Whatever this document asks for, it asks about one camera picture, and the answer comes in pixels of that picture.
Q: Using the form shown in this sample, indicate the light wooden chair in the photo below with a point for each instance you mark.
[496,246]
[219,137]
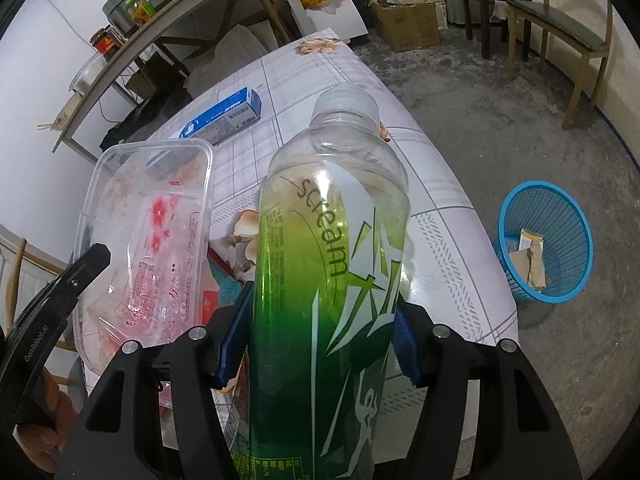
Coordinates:
[20,255]

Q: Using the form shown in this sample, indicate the blue plastic mesh basket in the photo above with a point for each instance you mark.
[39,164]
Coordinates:
[560,220]

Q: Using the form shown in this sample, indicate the black cloth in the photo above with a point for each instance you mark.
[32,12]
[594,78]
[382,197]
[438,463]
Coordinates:
[135,120]

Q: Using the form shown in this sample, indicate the floral printed tablecloth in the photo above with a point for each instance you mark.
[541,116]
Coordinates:
[440,240]

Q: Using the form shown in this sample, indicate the small cardboard box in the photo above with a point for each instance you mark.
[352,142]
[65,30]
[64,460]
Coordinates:
[150,77]

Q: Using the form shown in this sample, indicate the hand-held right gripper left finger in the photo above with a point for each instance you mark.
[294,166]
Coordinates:
[235,335]

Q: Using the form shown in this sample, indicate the blue toothpaste box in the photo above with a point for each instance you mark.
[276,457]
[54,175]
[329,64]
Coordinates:
[225,115]

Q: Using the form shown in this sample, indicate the red wrapper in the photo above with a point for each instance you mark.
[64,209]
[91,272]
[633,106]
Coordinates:
[212,305]

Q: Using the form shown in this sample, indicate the person's left hand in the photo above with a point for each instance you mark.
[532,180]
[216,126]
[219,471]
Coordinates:
[50,410]

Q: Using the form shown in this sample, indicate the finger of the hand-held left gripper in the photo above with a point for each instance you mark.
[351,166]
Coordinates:
[87,270]

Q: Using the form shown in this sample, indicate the clear plastic bag pink print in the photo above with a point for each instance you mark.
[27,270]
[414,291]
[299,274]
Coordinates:
[160,260]

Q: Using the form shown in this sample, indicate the clear glass bowl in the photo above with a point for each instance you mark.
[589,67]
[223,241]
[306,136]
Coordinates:
[87,77]

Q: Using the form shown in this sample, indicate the torn cardboard piece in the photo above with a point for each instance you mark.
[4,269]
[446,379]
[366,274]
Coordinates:
[532,265]

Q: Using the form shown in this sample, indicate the wooden chair dark seat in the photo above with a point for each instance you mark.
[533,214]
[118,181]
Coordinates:
[560,25]

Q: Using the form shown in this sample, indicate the clear jar pickled vegetables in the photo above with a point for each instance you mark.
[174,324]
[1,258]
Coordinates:
[140,10]

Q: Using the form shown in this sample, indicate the wooden side table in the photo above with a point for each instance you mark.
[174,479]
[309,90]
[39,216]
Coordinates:
[145,35]

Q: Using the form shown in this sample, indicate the green drink bottle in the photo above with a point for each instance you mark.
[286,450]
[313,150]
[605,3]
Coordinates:
[320,310]

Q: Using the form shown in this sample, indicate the clear plastic tray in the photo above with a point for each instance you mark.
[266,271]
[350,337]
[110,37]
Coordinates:
[150,175]

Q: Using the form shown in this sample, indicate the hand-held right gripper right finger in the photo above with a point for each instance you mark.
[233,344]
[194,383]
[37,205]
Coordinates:
[406,355]

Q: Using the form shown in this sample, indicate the red sauce jar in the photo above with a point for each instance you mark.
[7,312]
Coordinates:
[102,42]

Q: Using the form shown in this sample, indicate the small yellow white packet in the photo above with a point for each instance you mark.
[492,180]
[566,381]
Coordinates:
[530,237]

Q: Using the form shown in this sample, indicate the large cardboard box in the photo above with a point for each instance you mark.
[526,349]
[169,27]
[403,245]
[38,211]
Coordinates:
[405,27]

